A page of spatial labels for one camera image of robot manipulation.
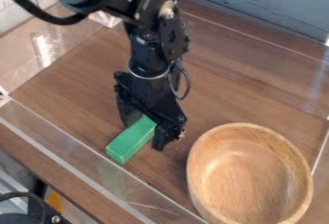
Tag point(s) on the green rectangular block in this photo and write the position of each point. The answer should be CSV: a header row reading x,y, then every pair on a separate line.
x,y
131,140

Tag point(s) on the clear acrylic corner bracket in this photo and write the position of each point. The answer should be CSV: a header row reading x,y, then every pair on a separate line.
x,y
105,19

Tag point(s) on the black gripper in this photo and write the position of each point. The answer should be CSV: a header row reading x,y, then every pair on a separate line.
x,y
151,97

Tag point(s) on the brown wooden bowl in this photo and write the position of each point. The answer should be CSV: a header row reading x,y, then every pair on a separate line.
x,y
248,176

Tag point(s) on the black device lower left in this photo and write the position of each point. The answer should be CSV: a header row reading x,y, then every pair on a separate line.
x,y
47,217

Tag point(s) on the clear acrylic enclosure wall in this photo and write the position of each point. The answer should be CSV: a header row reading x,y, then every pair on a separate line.
x,y
254,75

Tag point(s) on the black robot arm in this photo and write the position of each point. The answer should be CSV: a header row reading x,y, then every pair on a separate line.
x,y
154,28

